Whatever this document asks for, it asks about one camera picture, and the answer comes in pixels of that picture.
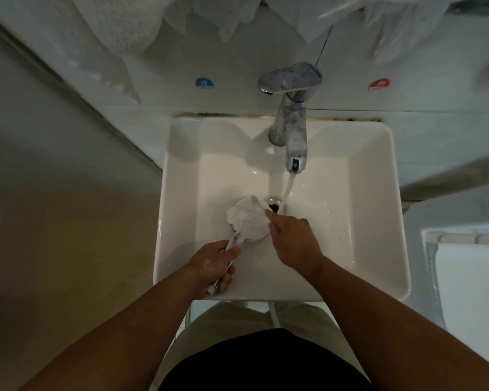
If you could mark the chrome sink faucet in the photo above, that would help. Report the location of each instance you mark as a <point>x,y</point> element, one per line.
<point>295,120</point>

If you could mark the person's left forearm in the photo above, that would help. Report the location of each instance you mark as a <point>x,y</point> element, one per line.
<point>114,342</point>

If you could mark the black shirt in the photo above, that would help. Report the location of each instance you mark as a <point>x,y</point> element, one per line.
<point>265,362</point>

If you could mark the person's right forearm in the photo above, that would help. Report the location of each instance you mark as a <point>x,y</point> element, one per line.
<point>407,337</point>

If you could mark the person's left hand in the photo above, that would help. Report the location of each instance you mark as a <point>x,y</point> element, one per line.
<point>212,266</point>

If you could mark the white hanging towel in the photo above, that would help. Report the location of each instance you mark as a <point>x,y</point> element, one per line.
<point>122,24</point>

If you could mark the white toilet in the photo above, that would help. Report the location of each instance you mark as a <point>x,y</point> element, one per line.
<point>476,297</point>

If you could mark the chrome shower head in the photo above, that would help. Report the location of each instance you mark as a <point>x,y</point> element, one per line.
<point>248,223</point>

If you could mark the person's right hand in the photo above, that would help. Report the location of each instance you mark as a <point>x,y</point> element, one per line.
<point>295,242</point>

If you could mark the white ceramic sink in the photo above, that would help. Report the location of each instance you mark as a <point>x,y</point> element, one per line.
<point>358,223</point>

